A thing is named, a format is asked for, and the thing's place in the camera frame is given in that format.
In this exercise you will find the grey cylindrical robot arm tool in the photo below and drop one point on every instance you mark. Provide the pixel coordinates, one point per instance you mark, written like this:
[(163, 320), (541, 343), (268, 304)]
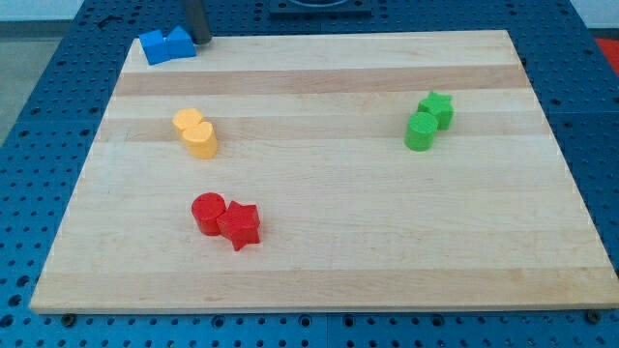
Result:
[(197, 18)]

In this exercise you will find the red star block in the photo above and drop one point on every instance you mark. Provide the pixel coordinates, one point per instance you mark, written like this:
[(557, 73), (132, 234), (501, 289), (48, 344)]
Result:
[(240, 225)]

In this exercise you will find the green star block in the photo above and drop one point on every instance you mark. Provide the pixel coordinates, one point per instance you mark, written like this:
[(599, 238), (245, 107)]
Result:
[(440, 106)]

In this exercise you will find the light wooden board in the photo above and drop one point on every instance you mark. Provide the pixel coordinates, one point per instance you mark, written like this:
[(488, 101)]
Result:
[(311, 131)]

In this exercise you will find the red cylinder block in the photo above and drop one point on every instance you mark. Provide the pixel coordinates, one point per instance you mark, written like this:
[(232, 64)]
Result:
[(206, 209)]

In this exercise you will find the yellow heart block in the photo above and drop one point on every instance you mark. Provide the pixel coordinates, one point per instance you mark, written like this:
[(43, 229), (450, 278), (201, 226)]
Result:
[(201, 141)]

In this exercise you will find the green cylinder block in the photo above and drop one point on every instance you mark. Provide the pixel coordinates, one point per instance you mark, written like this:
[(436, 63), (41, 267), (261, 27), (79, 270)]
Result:
[(420, 131)]

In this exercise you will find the yellow hexagon block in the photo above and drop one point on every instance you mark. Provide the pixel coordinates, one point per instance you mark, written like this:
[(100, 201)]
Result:
[(185, 121)]

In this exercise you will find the blue pentagon block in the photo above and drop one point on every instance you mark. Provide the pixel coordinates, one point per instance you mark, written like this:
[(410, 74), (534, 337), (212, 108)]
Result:
[(179, 44)]

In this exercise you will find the blue cube block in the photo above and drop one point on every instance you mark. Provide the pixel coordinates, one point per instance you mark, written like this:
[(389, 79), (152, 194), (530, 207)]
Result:
[(154, 47)]

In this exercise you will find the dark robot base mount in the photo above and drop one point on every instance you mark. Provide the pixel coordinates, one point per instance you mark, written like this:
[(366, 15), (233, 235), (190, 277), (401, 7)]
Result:
[(319, 7)]

